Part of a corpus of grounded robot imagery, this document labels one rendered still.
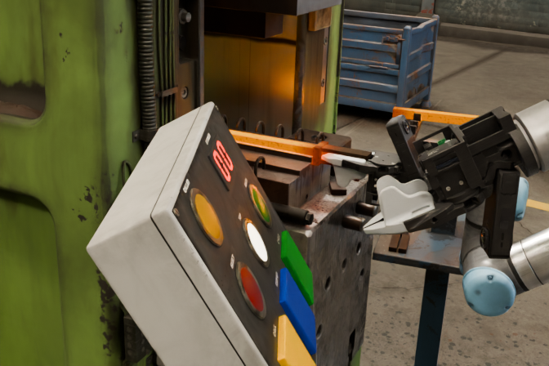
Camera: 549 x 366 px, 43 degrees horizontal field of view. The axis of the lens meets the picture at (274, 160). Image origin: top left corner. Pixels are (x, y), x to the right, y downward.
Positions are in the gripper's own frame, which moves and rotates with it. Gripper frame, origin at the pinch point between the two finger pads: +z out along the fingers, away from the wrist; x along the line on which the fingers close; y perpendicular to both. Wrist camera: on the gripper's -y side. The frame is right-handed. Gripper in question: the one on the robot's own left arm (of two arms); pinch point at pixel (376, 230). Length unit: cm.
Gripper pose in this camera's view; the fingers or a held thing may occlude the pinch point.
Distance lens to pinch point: 86.8
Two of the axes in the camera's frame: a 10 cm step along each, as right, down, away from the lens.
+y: -4.7, -8.4, -2.9
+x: -0.2, 3.4, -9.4
